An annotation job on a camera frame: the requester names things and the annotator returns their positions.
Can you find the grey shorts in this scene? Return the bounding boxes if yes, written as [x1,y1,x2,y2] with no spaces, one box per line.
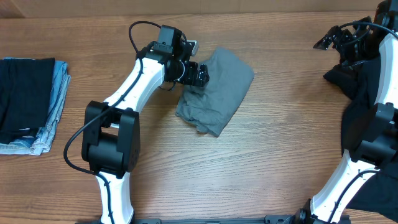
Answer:
[175,47,254,137]

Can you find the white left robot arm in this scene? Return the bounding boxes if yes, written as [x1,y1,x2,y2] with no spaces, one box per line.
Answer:
[81,25,210,223]

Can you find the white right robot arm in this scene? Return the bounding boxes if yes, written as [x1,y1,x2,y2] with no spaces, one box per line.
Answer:
[284,1,397,223]

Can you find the black t-shirt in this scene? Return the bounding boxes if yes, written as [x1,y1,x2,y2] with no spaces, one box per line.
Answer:
[323,57,397,222]

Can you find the folded blue jeans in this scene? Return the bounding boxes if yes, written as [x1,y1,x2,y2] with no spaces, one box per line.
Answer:
[1,60,71,156]

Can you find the brown cardboard backdrop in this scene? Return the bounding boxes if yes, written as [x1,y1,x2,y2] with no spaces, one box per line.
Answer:
[1,0,380,18]

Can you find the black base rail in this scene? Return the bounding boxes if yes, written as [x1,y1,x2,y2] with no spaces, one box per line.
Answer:
[74,214,352,224]

